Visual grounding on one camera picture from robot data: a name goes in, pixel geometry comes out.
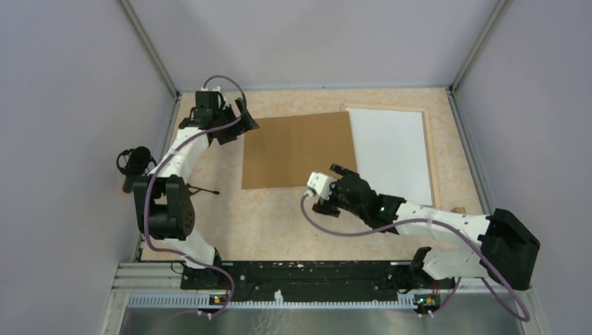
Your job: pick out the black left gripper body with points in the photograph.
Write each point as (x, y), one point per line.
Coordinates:
(229, 132)

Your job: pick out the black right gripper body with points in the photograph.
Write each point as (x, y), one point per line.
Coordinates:
(337, 198)

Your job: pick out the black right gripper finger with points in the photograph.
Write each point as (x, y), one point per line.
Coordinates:
(325, 208)
(342, 171)

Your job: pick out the brown cardboard backing board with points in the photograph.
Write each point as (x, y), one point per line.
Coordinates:
(284, 151)

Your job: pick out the printed photo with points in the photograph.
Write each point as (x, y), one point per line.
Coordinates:
(393, 152)

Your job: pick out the light wooden picture frame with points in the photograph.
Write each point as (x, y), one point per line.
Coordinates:
(432, 157)

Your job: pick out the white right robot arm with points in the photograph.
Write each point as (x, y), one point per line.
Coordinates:
(497, 246)

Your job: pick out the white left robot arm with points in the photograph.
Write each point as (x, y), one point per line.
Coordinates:
(165, 212)

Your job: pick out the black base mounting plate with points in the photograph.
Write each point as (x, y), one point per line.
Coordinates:
(313, 281)

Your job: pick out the black microphone on stand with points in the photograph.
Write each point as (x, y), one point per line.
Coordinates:
(137, 162)

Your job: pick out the small wooden block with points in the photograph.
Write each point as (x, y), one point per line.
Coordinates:
(459, 210)

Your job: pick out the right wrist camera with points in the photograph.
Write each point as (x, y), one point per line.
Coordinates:
(319, 184)

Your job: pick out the aluminium front rail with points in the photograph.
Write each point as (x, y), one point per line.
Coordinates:
(157, 285)

